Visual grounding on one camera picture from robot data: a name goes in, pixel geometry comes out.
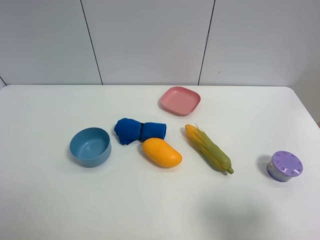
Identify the blue round bowl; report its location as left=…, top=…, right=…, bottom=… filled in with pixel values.
left=69, top=127, right=112, bottom=168

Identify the blue cloth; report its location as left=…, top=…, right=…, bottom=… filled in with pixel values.
left=114, top=118, right=167, bottom=145

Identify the yellow toy mango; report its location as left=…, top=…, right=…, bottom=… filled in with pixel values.
left=142, top=137, right=183, bottom=168

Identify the pink square plate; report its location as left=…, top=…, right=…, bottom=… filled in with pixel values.
left=159, top=86, right=201, bottom=116

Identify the toy corn cob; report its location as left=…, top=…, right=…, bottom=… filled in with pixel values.
left=184, top=124, right=234, bottom=175

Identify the purple lidded jar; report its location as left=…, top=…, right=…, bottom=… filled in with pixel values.
left=266, top=150, right=303, bottom=183

